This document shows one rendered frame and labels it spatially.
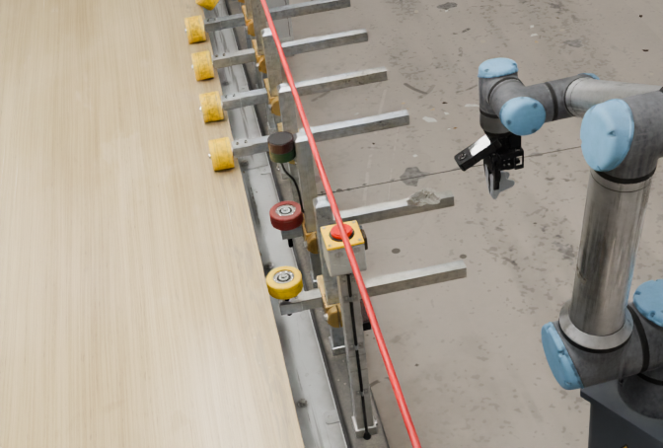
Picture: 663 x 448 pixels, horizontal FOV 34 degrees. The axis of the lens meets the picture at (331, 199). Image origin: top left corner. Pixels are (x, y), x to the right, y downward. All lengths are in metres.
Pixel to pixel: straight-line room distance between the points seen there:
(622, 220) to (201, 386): 0.88
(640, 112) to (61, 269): 1.38
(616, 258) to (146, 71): 1.74
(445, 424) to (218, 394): 1.24
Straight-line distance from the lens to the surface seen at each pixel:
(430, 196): 2.69
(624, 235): 2.08
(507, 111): 2.45
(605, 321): 2.26
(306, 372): 2.62
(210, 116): 3.01
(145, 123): 3.11
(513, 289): 3.76
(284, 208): 2.64
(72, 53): 3.58
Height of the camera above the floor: 2.44
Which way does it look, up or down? 35 degrees down
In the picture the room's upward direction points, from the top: 7 degrees counter-clockwise
